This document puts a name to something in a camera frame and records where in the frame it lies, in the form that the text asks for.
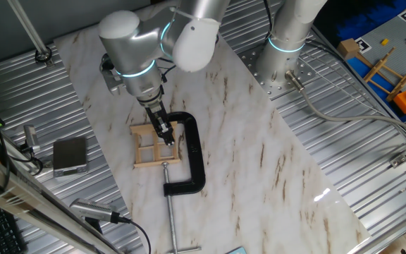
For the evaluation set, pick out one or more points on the teal flat device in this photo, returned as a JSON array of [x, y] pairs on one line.
[[236, 251]]

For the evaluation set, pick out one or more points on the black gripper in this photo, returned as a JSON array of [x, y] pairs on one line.
[[156, 118]]

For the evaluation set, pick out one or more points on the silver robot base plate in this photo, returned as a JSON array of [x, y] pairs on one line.
[[280, 86]]

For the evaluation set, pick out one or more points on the yellow lego brick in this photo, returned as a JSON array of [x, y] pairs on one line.
[[385, 42]]

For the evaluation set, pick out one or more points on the silver vented camera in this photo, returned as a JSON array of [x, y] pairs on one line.
[[92, 209]]

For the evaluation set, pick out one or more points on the small wooden window frame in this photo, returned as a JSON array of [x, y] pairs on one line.
[[139, 130]]

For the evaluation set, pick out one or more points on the white marble pattern board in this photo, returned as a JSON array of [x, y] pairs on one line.
[[241, 158]]

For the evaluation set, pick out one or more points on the wrist camera on silver bracket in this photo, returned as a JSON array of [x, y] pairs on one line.
[[111, 83]]

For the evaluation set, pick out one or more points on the small wooden sliding sash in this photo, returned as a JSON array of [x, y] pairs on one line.
[[146, 155]]

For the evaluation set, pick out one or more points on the aluminium pole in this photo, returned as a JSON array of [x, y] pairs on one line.
[[30, 31]]

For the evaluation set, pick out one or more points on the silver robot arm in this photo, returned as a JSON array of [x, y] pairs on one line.
[[125, 46]]

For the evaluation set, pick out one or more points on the aluminium frame beam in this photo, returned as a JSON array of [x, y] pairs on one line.
[[30, 201]]

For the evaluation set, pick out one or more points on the silver digital scale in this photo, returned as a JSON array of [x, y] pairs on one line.
[[69, 153]]

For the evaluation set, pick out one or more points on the black C-clamp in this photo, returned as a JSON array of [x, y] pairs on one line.
[[194, 151]]

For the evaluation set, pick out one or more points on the grey lego baseplate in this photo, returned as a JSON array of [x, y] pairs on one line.
[[397, 53]]

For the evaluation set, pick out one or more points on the blue foam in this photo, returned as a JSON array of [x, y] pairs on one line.
[[365, 17]]

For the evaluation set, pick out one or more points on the small cardboard box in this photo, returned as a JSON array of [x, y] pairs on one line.
[[347, 48]]

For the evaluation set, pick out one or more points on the small wooden easel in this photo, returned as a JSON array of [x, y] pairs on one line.
[[375, 68]]

